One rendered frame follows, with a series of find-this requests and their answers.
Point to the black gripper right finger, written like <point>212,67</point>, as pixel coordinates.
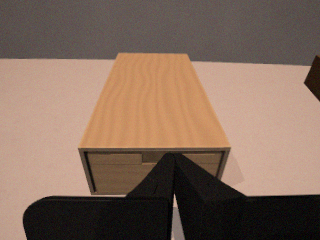
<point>209,209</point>

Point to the brown rectangular block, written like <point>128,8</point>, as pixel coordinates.
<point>312,80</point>

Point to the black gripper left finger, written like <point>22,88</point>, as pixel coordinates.
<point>105,217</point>

